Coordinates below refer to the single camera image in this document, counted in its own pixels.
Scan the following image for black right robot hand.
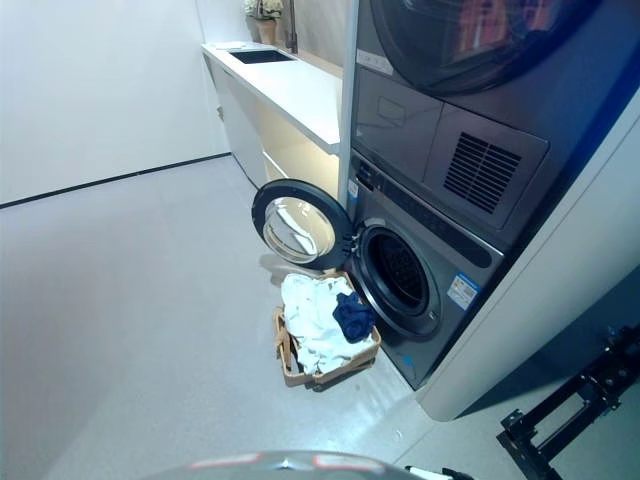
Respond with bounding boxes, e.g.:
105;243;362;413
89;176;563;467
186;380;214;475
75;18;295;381
403;464;462;480

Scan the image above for navy blue garment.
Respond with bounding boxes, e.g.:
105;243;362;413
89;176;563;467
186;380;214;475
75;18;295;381
332;292;377;344

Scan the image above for gray front-load washing machine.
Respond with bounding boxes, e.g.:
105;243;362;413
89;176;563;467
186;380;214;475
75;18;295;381
343;147;506;392

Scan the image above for woven wicker laundry basket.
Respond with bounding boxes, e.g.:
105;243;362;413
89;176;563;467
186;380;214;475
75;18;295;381
272;269;383;392

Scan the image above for white clothes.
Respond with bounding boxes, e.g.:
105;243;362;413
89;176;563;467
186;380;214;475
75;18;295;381
279;272;376;376

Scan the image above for round washing machine door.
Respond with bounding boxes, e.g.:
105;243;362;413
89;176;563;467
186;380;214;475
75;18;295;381
251;178;359;274

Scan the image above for white cabinet side panel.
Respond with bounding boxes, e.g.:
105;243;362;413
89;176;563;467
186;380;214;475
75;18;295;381
416;113;640;422

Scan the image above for white energy label sticker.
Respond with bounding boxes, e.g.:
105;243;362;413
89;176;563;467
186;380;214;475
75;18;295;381
446;272;482;307

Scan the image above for gray stacked dryer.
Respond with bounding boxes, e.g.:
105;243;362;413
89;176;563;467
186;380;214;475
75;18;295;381
349;0;617;232

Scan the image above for white base cabinet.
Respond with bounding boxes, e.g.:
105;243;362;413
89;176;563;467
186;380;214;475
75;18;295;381
211;62;342;187

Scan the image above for white countertop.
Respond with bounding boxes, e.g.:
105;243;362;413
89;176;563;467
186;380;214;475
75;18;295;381
201;41;346;152

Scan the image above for dark rectangular sink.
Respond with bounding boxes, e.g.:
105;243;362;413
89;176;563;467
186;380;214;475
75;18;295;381
227;48;299;66

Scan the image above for metal faucet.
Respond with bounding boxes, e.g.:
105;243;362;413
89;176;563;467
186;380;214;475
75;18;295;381
284;0;300;55

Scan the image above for beige flower pot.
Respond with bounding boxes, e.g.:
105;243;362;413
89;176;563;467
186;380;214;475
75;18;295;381
254;18;278;45

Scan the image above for pale flowers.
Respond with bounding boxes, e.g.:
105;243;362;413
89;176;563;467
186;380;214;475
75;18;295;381
243;0;285;22

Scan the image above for black metal stand frame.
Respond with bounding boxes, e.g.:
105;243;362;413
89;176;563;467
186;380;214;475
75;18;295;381
495;324;640;480

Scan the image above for white vertical cabinet post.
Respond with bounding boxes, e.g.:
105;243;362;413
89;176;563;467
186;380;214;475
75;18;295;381
336;0;362;202

